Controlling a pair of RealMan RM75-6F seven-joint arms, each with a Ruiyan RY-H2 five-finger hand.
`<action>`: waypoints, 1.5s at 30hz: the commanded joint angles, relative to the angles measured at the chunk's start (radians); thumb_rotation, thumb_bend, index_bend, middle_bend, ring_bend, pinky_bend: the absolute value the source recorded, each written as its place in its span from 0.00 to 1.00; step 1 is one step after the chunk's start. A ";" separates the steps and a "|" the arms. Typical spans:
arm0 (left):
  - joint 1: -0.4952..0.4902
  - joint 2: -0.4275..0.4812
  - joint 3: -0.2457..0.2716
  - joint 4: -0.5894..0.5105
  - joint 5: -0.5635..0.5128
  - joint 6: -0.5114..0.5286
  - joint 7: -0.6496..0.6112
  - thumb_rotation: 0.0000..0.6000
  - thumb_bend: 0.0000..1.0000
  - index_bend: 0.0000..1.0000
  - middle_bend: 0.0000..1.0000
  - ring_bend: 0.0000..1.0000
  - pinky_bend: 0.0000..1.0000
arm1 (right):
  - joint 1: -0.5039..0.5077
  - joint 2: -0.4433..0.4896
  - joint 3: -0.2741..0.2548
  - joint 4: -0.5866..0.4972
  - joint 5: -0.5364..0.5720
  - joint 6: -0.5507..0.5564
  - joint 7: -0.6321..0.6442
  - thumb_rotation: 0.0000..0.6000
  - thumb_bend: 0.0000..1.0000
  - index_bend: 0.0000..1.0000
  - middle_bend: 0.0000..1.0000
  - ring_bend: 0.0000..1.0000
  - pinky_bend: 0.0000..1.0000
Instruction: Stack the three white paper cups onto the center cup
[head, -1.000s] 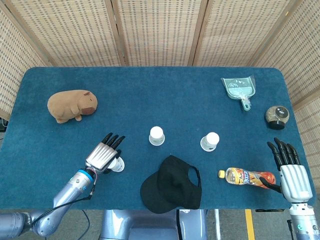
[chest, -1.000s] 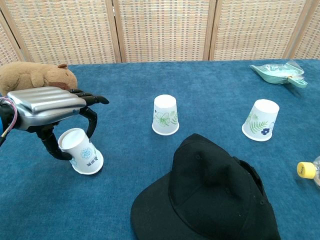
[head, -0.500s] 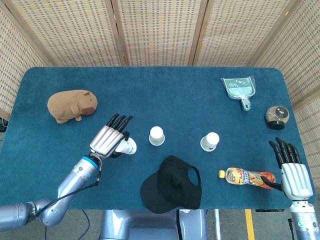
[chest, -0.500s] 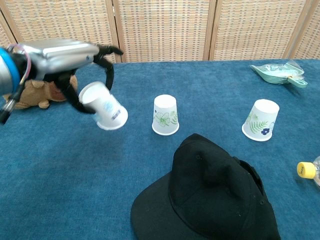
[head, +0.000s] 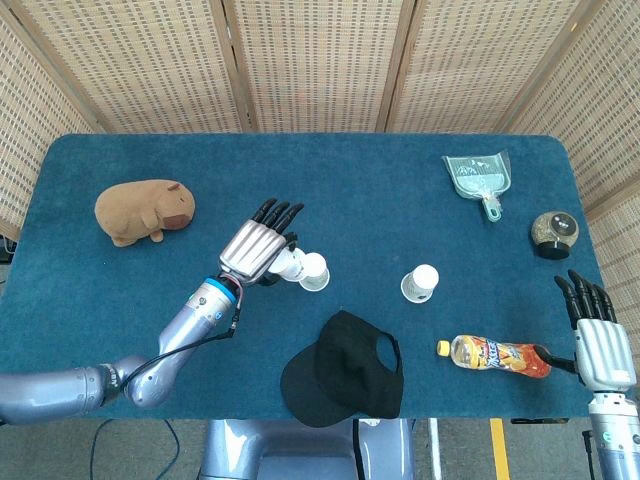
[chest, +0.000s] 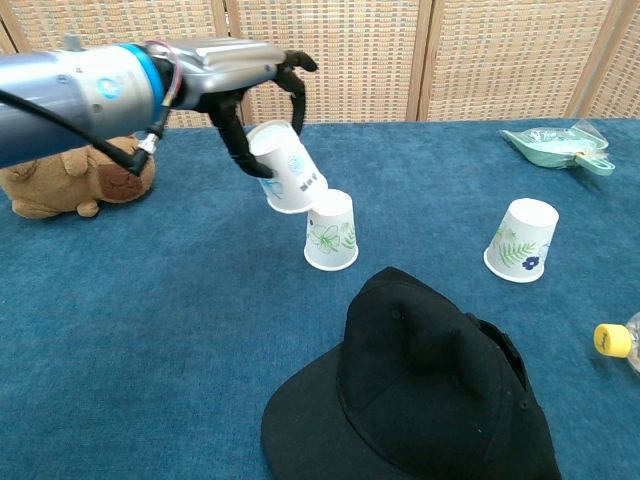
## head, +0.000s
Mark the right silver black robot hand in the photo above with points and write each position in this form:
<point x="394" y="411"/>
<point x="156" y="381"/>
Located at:
<point x="602" y="350"/>

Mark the woven bamboo screen panel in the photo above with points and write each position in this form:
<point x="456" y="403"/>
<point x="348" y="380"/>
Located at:
<point x="30" y="150"/>
<point x="475" y="65"/>
<point x="320" y="65"/>
<point x="605" y="125"/>
<point x="150" y="65"/>

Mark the white paper cup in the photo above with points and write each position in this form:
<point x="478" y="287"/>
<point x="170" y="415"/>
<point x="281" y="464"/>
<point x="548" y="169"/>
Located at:
<point x="316" y="272"/>
<point x="290" y="265"/>
<point x="424" y="277"/>

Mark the brown capybara plush toy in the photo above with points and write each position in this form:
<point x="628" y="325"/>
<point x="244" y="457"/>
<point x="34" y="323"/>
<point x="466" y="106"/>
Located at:
<point x="140" y="210"/>

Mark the black baseball cap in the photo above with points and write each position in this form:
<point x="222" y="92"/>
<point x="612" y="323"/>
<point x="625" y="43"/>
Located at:
<point x="345" y="375"/>

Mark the yellow floor tape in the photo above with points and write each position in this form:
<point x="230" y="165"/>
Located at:
<point x="499" y="450"/>

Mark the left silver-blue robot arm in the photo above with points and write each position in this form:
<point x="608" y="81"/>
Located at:
<point x="190" y="325"/>

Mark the green dustpan in plastic wrap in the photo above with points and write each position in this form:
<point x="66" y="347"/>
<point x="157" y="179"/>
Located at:
<point x="475" y="175"/>

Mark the orange label drink bottle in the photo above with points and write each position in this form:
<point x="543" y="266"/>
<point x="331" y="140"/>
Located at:
<point x="490" y="355"/>

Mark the blue felt table mat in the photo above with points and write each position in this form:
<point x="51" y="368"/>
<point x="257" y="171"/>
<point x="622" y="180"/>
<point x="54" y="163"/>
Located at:
<point x="350" y="200"/>

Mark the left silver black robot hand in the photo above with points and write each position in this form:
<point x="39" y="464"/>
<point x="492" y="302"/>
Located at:
<point x="250" y="250"/>

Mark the white metal table leg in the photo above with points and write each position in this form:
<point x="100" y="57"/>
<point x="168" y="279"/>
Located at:
<point x="434" y="445"/>

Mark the silver-blue robot torso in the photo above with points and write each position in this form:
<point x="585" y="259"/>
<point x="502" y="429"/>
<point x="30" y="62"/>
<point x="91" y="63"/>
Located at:
<point x="300" y="450"/>

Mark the glass spice jar black lid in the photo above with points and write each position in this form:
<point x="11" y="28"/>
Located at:
<point x="552" y="235"/>

